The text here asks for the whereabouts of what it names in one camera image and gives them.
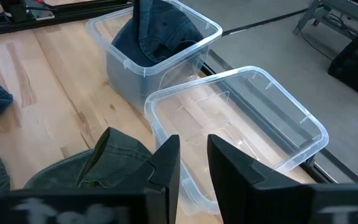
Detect black floor case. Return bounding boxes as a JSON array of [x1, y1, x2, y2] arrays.
[[327, 27, 358, 99]]

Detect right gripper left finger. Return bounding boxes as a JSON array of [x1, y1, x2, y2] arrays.
[[116, 134, 181, 224]]

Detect grey metal stand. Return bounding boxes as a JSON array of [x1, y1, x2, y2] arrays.
[[292, 0, 358, 40]]

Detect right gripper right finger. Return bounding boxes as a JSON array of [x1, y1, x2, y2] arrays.
[[206, 134, 315, 224]]

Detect clear plastic bin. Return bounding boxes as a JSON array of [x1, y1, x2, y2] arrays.
[[144, 65, 330, 217], [85, 0, 224, 114]]

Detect dark blue jeans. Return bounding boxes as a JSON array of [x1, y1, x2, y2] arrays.
[[111, 0, 205, 68]]

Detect black floor cable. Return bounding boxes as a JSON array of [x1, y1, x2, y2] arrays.
[[298, 29, 336, 62]]

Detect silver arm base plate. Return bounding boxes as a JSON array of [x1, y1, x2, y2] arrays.
[[25, 4, 56, 22]]

